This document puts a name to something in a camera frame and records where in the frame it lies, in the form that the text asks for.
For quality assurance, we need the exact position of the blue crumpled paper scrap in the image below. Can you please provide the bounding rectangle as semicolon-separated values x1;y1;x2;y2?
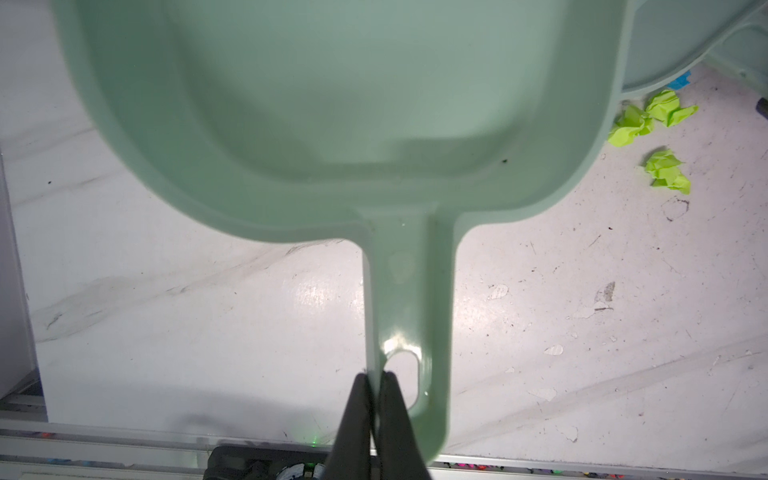
666;70;691;91

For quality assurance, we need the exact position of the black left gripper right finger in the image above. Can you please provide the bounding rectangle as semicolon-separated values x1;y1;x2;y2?
376;372;431;480

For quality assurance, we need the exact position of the green trash bin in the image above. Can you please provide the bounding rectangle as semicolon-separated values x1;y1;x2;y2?
620;0;767;100

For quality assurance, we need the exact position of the green crumpled paper scrap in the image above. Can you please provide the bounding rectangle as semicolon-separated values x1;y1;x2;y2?
644;150;691;195
607;89;699;147

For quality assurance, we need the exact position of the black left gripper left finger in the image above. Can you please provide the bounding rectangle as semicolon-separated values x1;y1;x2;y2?
322;373;374;480

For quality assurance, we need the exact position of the green plastic dustpan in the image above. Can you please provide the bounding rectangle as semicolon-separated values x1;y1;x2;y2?
50;1;636;460

